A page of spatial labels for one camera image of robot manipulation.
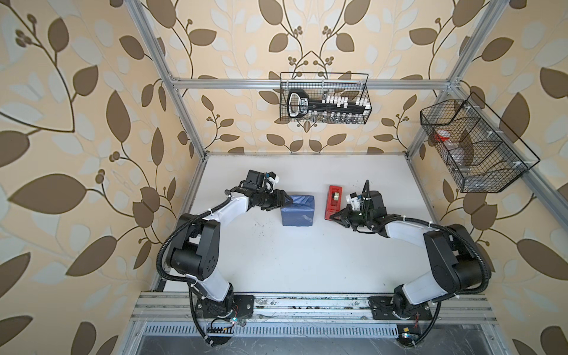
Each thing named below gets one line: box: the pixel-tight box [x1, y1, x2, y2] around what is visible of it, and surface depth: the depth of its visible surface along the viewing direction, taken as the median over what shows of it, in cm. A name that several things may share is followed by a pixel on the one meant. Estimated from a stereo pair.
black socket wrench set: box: [286, 88, 372, 121], surface depth 85 cm
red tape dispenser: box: [323, 185, 344, 220], surface depth 98 cm
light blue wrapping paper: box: [280, 194, 316, 228], surface depth 88 cm
